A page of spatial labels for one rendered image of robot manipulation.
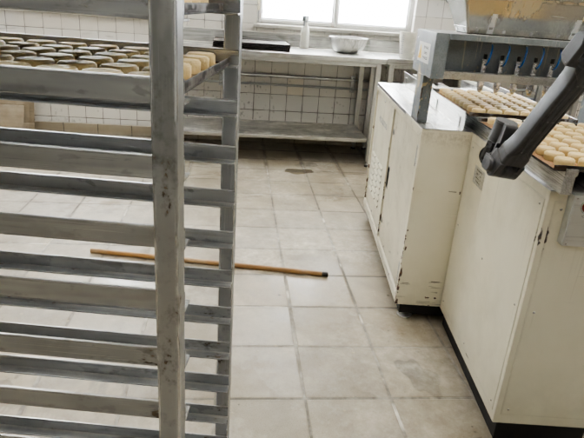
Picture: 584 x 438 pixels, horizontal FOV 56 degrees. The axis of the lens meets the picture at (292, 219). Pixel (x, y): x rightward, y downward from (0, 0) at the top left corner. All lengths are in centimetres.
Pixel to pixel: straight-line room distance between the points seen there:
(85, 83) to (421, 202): 172
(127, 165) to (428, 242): 175
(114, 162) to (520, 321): 130
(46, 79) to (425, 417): 161
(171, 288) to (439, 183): 164
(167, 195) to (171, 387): 27
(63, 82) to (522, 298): 134
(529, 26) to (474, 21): 20
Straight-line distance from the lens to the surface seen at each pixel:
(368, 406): 197
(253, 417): 188
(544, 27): 229
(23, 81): 71
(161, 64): 62
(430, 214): 225
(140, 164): 68
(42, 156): 72
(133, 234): 71
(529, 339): 175
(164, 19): 61
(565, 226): 159
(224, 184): 111
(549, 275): 167
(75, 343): 83
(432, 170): 219
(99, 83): 67
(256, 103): 517
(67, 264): 128
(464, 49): 222
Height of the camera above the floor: 124
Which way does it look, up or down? 21 degrees down
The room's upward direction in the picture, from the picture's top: 4 degrees clockwise
